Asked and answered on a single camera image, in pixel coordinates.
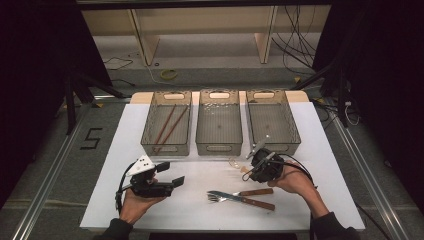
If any black tripod stand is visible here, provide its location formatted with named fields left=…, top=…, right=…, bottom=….
left=64, top=71, right=126, bottom=136

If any light wooden desk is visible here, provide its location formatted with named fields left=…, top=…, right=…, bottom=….
left=81, top=4, right=331, bottom=67

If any smoky clear plastic bin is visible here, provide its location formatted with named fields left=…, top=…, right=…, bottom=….
left=245, top=88, right=302, bottom=157
left=195, top=88, right=244, bottom=157
left=140, top=89, right=193, bottom=157

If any clear plastic spoon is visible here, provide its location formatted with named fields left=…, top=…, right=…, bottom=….
left=228, top=157, right=253, bottom=176

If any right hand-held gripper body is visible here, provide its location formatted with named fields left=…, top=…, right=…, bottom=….
left=245, top=139, right=286, bottom=184

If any person's right hand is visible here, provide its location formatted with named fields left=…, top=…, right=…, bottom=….
left=267, top=160, right=318, bottom=201

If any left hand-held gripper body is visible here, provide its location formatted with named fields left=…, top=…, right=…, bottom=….
left=125, top=154, right=175, bottom=199

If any right hand-held gripper cable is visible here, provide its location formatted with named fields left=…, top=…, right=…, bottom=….
left=279, top=153, right=318, bottom=190

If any white floor cable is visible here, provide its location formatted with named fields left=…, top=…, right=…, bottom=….
left=143, top=61, right=188, bottom=88

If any black metal stand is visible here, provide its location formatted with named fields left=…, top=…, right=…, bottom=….
left=291, top=63, right=351, bottom=128

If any wooden-handled knife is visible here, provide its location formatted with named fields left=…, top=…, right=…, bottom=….
left=206, top=190, right=276, bottom=212

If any aluminium floor rail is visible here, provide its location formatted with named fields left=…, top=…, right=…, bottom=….
left=11, top=95, right=132, bottom=240
left=328, top=99, right=409, bottom=240

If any yellow tape roll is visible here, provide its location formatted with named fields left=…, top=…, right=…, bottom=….
left=159, top=68, right=178, bottom=81

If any bundle of black cables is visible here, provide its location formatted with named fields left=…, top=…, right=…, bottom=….
left=271, top=4, right=321, bottom=76

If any hand-held gripper cable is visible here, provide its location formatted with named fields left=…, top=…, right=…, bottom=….
left=279, top=153, right=318, bottom=190
left=114, top=161, right=138, bottom=214

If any person's left hand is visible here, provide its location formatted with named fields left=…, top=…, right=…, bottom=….
left=119, top=179, right=167, bottom=225

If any wooden-handled fork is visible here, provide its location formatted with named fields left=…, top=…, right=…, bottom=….
left=206, top=187, right=275, bottom=203

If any left hand-held gripper cable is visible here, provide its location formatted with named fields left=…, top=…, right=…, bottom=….
left=114, top=161, right=138, bottom=214

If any thin black floor cable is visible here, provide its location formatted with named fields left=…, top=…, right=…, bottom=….
left=103, top=56, right=134, bottom=72

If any black curtain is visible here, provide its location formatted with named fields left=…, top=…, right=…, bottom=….
left=0, top=0, right=113, bottom=208
left=313, top=0, right=424, bottom=201

